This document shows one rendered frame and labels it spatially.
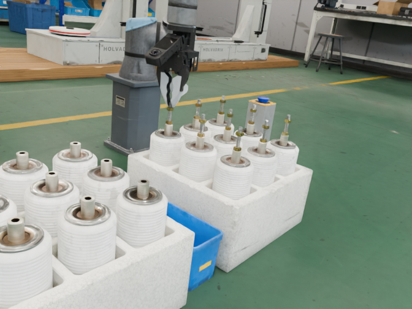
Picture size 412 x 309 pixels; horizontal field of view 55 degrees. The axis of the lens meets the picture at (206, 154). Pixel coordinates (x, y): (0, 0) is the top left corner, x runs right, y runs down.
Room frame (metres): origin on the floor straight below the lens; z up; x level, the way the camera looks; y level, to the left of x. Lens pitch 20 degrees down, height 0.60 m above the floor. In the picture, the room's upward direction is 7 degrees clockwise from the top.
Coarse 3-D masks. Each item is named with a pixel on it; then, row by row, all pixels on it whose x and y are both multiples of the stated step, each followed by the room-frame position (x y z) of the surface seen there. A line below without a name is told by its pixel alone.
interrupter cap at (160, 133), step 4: (156, 132) 1.05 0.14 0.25; (160, 132) 1.05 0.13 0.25; (172, 132) 1.07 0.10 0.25; (176, 132) 1.07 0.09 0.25; (160, 136) 1.02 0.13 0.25; (164, 136) 1.03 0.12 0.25; (168, 136) 1.03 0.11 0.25; (172, 136) 1.03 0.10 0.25; (176, 136) 1.04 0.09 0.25; (180, 136) 1.04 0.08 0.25
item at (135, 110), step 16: (112, 80) 1.55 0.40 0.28; (128, 80) 1.49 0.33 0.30; (112, 96) 1.55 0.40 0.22; (128, 96) 1.49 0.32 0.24; (144, 96) 1.51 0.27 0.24; (160, 96) 1.57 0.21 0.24; (112, 112) 1.55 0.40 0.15; (128, 112) 1.49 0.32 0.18; (144, 112) 1.51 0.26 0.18; (112, 128) 1.55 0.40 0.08; (128, 128) 1.49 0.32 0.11; (144, 128) 1.52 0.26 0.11; (112, 144) 1.54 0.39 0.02; (128, 144) 1.49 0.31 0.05; (144, 144) 1.52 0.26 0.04
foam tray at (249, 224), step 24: (144, 168) 1.00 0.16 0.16; (168, 168) 0.98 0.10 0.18; (168, 192) 0.94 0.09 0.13; (192, 192) 0.89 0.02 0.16; (216, 192) 0.87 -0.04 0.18; (264, 192) 0.91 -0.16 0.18; (288, 192) 1.00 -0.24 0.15; (216, 216) 0.84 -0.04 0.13; (240, 216) 0.82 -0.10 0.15; (264, 216) 0.91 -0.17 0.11; (288, 216) 1.03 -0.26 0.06; (240, 240) 0.83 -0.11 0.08; (264, 240) 0.93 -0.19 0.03; (216, 264) 0.82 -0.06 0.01
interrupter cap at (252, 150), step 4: (248, 148) 1.01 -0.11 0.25; (252, 148) 1.02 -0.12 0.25; (256, 148) 1.02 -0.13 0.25; (268, 148) 1.03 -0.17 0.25; (248, 152) 0.99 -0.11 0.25; (252, 152) 0.99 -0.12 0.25; (256, 152) 1.00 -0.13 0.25; (268, 152) 1.01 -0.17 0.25; (272, 152) 1.01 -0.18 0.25; (260, 156) 0.97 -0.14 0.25; (264, 156) 0.97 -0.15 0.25; (268, 156) 0.97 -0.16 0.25; (272, 156) 0.98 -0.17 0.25
